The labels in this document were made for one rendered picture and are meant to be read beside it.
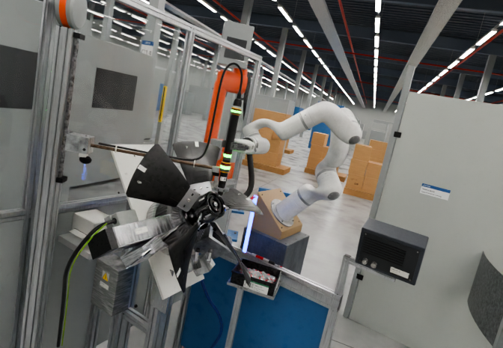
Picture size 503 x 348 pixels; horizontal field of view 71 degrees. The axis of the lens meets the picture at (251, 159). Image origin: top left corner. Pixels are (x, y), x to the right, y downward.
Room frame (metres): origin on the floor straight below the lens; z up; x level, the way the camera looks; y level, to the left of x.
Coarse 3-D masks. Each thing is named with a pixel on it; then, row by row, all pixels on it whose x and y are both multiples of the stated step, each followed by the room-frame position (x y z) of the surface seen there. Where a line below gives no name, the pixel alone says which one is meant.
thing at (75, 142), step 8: (64, 136) 1.44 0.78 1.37; (72, 136) 1.43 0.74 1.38; (80, 136) 1.44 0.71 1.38; (88, 136) 1.47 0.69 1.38; (64, 144) 1.44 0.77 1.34; (72, 144) 1.43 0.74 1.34; (80, 144) 1.44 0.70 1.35; (88, 144) 1.45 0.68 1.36; (80, 152) 1.44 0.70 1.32; (88, 152) 1.46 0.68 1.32
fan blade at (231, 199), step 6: (228, 192) 1.72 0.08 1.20; (234, 192) 1.74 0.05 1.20; (240, 192) 1.77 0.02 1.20; (222, 198) 1.63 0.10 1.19; (228, 198) 1.65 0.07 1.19; (234, 198) 1.67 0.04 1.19; (240, 198) 1.69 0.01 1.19; (228, 204) 1.55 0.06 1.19; (234, 204) 1.59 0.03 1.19; (240, 204) 1.62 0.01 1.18; (246, 204) 1.65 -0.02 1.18; (252, 204) 1.70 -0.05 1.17; (246, 210) 1.59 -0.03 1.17; (252, 210) 1.63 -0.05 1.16; (258, 210) 1.68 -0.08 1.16
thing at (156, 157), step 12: (156, 144) 1.33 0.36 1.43; (144, 156) 1.29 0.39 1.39; (156, 156) 1.32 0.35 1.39; (168, 156) 1.35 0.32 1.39; (156, 168) 1.31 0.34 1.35; (168, 168) 1.34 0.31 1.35; (132, 180) 1.24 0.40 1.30; (144, 180) 1.27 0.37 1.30; (156, 180) 1.30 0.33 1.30; (168, 180) 1.33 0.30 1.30; (180, 180) 1.37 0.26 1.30; (132, 192) 1.24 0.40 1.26; (144, 192) 1.28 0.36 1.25; (156, 192) 1.31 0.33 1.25; (168, 192) 1.34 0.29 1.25; (180, 192) 1.37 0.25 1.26; (168, 204) 1.35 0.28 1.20
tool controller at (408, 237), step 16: (368, 224) 1.53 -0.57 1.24; (384, 224) 1.54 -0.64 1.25; (368, 240) 1.49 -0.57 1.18; (384, 240) 1.46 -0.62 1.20; (400, 240) 1.43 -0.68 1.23; (416, 240) 1.43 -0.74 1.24; (368, 256) 1.50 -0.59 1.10; (384, 256) 1.47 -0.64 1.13; (400, 256) 1.43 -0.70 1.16; (416, 256) 1.40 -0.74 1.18; (384, 272) 1.48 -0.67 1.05; (400, 272) 1.44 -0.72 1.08; (416, 272) 1.41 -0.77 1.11
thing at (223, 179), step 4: (240, 96) 1.53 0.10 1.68; (236, 100) 1.52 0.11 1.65; (240, 100) 1.52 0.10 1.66; (236, 104) 1.52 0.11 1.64; (240, 104) 1.52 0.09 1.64; (220, 172) 1.52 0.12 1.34; (220, 176) 1.52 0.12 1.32; (224, 176) 1.52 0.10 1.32; (220, 180) 1.52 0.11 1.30; (224, 180) 1.52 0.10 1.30; (220, 184) 1.52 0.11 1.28; (224, 184) 1.52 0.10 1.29; (220, 192) 1.52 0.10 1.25
